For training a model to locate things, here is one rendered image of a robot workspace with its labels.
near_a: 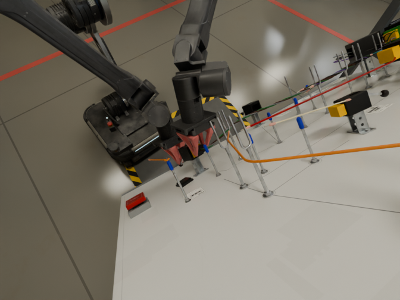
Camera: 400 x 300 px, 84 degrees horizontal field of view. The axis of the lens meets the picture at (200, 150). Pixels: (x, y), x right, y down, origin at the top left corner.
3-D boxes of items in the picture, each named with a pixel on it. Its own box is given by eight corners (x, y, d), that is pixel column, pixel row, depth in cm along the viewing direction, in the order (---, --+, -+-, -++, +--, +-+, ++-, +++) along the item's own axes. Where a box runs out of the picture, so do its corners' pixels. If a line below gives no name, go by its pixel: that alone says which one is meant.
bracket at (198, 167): (204, 168, 67) (197, 153, 66) (208, 168, 65) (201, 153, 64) (193, 176, 65) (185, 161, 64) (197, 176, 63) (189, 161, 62)
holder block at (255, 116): (251, 125, 100) (243, 105, 98) (268, 122, 88) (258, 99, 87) (243, 129, 99) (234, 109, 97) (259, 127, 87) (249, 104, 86)
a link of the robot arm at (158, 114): (146, 78, 66) (127, 100, 67) (141, 77, 55) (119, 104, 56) (177, 105, 69) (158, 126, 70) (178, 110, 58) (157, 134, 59)
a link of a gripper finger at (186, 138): (217, 150, 59) (212, 118, 54) (197, 163, 55) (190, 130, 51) (200, 143, 64) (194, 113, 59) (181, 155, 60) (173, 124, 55)
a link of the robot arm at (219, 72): (190, 62, 57) (175, 40, 49) (234, 56, 53) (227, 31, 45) (186, 106, 55) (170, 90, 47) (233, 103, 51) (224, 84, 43)
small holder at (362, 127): (406, 115, 40) (395, 78, 39) (358, 137, 40) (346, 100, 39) (384, 115, 44) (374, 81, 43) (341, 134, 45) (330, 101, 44)
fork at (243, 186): (242, 190, 41) (211, 121, 39) (237, 188, 43) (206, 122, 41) (250, 185, 42) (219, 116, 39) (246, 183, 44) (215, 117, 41)
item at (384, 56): (402, 56, 55) (399, 44, 55) (395, 60, 55) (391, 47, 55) (386, 61, 60) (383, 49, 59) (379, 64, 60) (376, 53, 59)
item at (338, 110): (347, 113, 41) (344, 103, 40) (340, 117, 41) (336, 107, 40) (337, 113, 43) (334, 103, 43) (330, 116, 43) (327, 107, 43)
